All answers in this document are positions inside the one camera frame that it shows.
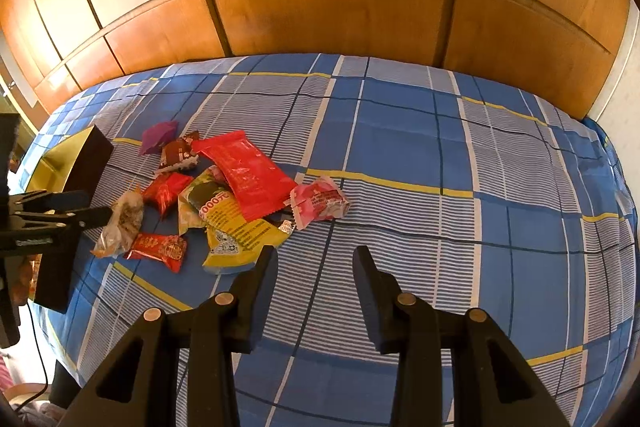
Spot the wooden wardrobe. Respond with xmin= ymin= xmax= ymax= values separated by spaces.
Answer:
xmin=0 ymin=0 xmax=640 ymax=120

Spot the yellow snack packet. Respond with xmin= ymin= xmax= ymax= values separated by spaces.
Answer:
xmin=177 ymin=166 xmax=296 ymax=275

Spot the red gold-print snack packet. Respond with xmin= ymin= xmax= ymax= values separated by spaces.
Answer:
xmin=123 ymin=233 xmax=188 ymax=274

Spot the pink snack packet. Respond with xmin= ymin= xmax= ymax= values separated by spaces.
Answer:
xmin=289 ymin=176 xmax=351 ymax=229

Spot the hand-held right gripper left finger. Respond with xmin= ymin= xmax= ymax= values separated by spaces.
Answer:
xmin=57 ymin=246 xmax=279 ymax=427

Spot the purple snack packet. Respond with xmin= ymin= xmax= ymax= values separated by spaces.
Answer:
xmin=139 ymin=121 xmax=180 ymax=156

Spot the large red snack packet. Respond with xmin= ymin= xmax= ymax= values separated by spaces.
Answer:
xmin=191 ymin=131 xmax=298 ymax=223

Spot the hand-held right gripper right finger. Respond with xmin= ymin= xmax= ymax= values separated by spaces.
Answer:
xmin=352 ymin=246 xmax=571 ymax=427

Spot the clear nut snack packet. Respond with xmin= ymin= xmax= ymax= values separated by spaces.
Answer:
xmin=90 ymin=187 xmax=146 ymax=259

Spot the dark box with gold interior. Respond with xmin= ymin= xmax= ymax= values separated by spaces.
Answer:
xmin=29 ymin=124 xmax=115 ymax=208

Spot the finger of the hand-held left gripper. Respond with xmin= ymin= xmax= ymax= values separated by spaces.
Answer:
xmin=9 ymin=190 xmax=92 ymax=212
xmin=11 ymin=206 xmax=114 ymax=233

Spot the brown snack packet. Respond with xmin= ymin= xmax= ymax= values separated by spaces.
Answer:
xmin=159 ymin=131 xmax=201 ymax=172

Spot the black cable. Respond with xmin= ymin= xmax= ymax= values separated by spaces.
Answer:
xmin=9 ymin=306 xmax=49 ymax=409

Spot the dark rectangular box lid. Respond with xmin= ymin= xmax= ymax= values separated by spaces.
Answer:
xmin=32 ymin=227 xmax=84 ymax=314

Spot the small red pillow snack packet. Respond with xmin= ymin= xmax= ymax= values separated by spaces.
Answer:
xmin=142 ymin=173 xmax=194 ymax=214

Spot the blue plaid bed sheet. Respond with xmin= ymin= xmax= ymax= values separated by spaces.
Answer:
xmin=22 ymin=53 xmax=640 ymax=427

